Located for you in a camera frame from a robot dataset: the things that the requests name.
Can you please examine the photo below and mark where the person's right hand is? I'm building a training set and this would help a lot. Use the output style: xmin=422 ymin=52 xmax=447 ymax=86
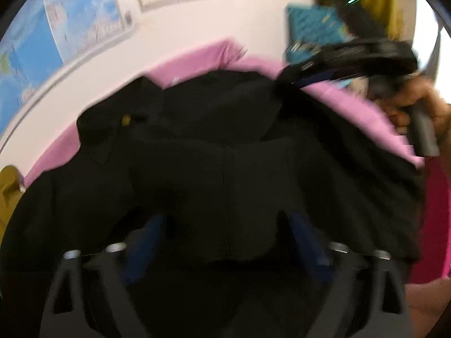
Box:
xmin=373 ymin=77 xmax=451 ymax=146

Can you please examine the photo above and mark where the pink bed sheet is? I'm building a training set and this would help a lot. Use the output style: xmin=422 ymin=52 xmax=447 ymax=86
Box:
xmin=23 ymin=37 xmax=425 ymax=187

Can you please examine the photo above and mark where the magenta cloth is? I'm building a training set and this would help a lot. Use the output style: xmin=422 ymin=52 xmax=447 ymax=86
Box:
xmin=409 ymin=160 xmax=451 ymax=286

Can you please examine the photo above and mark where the person's bare leg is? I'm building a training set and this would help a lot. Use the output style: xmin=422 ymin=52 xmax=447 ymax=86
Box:
xmin=405 ymin=277 xmax=451 ymax=338

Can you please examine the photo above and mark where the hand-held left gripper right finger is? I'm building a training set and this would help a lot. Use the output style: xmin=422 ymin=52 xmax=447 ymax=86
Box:
xmin=284 ymin=209 xmax=414 ymax=338

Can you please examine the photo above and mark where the blue world map poster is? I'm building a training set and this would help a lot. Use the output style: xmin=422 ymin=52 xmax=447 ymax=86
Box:
xmin=0 ymin=0 xmax=139 ymax=115

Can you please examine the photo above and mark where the mustard yellow curtain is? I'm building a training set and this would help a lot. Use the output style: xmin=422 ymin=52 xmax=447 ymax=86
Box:
xmin=351 ymin=0 xmax=406 ymax=40

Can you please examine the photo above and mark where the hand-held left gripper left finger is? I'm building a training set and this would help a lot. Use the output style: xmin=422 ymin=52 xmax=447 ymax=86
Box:
xmin=39 ymin=213 xmax=168 ymax=338

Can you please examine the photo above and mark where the black jacket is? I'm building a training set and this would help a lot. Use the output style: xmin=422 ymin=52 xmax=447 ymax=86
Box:
xmin=0 ymin=68 xmax=427 ymax=338

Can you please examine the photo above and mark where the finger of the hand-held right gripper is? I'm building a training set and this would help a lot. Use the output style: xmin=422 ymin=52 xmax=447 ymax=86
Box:
xmin=277 ymin=64 xmax=353 ymax=90
xmin=284 ymin=41 xmax=339 ymax=72

